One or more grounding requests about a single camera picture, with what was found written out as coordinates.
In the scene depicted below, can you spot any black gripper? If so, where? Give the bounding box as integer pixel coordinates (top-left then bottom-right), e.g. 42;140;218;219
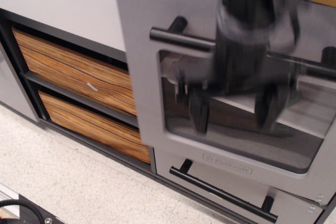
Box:
181;6;298;135

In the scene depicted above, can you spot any black oven door handle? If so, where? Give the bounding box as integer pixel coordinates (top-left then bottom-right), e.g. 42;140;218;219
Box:
150;16;335;81

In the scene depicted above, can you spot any grey toy oven door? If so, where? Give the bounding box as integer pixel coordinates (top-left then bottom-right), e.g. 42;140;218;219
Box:
117;0;335;205

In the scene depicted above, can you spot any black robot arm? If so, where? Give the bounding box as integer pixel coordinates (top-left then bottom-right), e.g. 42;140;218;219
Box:
188;0;309;134

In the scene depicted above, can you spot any white oven rack tray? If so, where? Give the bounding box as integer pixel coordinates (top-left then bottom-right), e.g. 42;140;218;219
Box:
160;47;335;139

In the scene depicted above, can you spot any grey lower oven drawer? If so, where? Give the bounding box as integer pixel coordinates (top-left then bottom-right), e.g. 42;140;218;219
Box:
154;149;323;223

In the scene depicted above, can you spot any lower wood-grain storage bin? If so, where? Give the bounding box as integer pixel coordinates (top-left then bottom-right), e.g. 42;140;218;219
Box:
38;90;150;164

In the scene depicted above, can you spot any wood-grain storage bin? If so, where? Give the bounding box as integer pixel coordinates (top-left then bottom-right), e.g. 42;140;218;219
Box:
12;27;137;117
38;90;150;164

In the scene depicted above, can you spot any grey toy kitchen cabinet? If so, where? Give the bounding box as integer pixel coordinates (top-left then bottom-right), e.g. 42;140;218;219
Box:
1;0;156;175

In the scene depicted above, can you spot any upper wood-grain storage bin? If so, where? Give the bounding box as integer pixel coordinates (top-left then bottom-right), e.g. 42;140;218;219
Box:
12;27;137;117

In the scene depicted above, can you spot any black drawer handle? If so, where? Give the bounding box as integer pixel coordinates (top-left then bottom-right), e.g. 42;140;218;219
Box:
169;159;278;223

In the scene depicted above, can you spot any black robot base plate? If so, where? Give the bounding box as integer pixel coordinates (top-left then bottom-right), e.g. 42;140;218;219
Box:
17;194;66;224

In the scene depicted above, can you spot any black braided cable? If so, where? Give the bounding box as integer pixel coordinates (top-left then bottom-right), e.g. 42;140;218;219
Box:
0;199;45;224

